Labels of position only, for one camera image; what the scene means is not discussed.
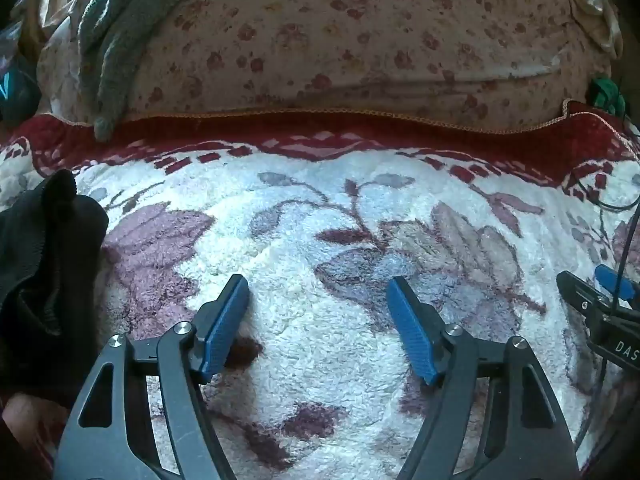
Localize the cream satin cloth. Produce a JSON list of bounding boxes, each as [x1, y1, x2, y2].
[[565, 0, 623, 58]]

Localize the black pants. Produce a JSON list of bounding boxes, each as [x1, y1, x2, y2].
[[0, 169, 110, 411]]

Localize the grey-green towel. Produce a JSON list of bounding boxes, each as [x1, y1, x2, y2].
[[77, 0, 213, 142]]

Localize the floral fleece blanket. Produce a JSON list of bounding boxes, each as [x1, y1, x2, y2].
[[0, 100, 640, 480]]

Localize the thin black cable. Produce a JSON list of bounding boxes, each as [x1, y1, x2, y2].
[[570, 170, 640, 456]]

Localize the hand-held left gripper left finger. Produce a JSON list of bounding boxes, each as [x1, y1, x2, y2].
[[52, 274, 251, 480]]

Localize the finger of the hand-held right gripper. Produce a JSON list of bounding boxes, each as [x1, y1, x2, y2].
[[556, 270, 608, 323], [594, 264, 637, 305]]

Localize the floral cream pillow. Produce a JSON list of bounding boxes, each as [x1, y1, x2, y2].
[[37, 0, 613, 133]]

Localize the green object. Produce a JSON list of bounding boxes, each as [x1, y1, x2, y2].
[[587, 76, 628, 118]]

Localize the teal object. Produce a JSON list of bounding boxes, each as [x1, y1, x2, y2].
[[0, 67, 41, 123]]

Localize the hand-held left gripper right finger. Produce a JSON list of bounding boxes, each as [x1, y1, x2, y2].
[[387, 275, 583, 480]]

